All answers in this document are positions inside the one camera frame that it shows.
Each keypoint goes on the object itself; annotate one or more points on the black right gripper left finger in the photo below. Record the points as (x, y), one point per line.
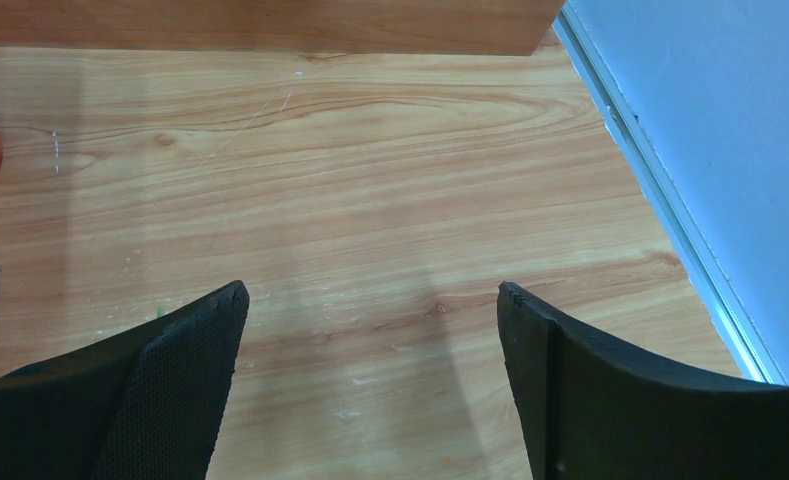
(146, 403)

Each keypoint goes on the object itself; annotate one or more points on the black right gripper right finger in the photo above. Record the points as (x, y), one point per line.
(594, 406)

